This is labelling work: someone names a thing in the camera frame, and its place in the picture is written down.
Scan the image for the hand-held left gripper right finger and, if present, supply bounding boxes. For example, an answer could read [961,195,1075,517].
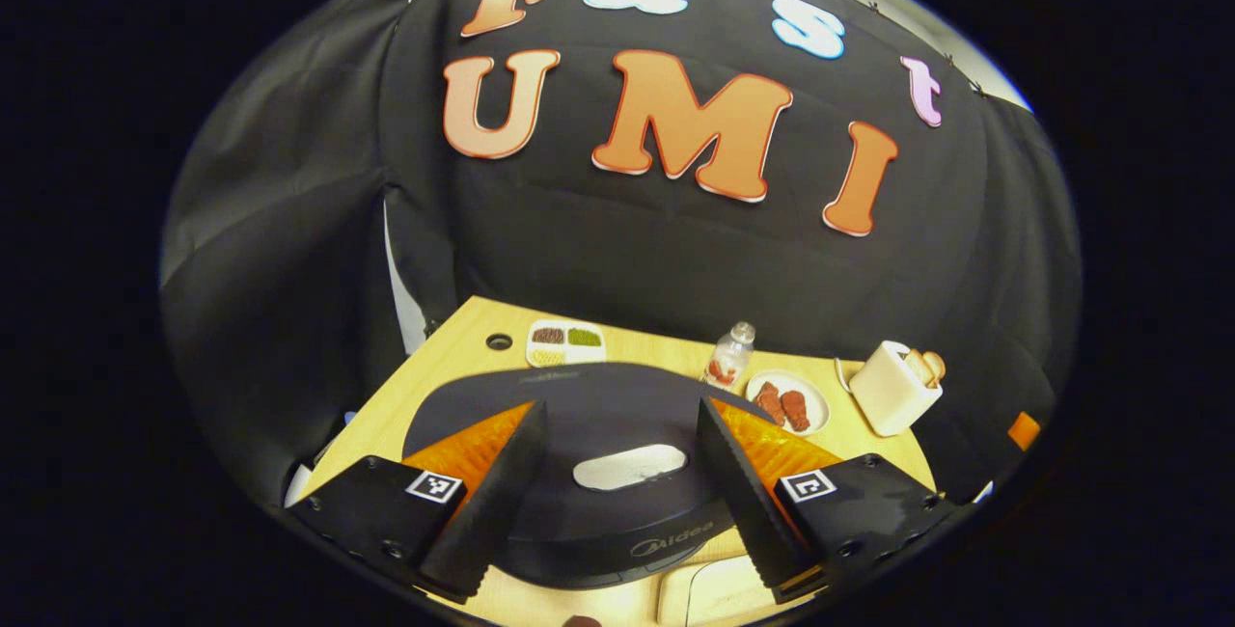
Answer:
[695,397,963,606]

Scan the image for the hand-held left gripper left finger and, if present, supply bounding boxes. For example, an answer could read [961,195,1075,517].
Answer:
[288,400,551,606]

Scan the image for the dark rice cooker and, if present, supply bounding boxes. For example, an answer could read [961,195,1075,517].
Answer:
[402,363,773,591]

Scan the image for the white round plate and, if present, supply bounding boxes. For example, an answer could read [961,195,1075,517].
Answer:
[746,369,831,436]

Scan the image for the white toaster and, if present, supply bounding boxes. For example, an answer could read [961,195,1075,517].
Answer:
[849,341,945,437]

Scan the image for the clear plastic bottle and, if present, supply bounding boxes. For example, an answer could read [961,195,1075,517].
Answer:
[701,321,756,390]

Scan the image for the white divided dish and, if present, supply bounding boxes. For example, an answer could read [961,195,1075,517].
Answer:
[526,319,607,368]

